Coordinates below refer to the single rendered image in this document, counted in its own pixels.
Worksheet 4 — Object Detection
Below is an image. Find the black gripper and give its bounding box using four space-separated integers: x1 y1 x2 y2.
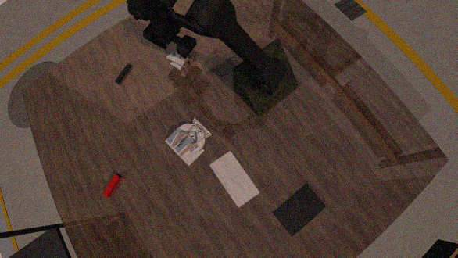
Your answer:
143 20 197 58

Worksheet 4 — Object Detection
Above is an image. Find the red rectangular block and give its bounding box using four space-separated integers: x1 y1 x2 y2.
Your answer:
102 174 122 198

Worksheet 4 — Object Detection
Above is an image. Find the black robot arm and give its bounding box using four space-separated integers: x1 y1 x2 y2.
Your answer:
126 0 287 95

